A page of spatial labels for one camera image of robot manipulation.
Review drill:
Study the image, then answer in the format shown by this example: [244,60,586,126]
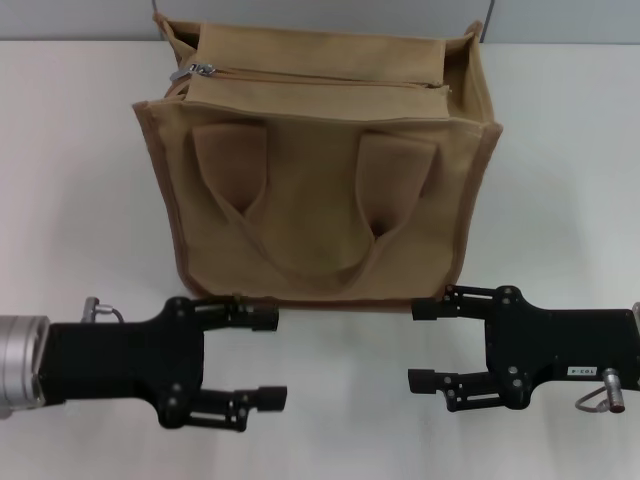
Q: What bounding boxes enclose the grey cable with metal plug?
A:
[81,296,125,325]
[574,367,627,416]

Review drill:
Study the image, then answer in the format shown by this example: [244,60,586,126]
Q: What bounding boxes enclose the khaki canvas food bag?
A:
[131,10,503,315]

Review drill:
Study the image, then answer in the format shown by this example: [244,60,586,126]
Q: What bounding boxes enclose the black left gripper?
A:
[34,294,289,431]

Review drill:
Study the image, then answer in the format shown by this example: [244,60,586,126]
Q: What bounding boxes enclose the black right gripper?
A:
[407,284,640,414]

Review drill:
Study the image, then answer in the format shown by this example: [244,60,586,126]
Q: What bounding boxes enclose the silver metal zipper pull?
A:
[170,61,218,82]

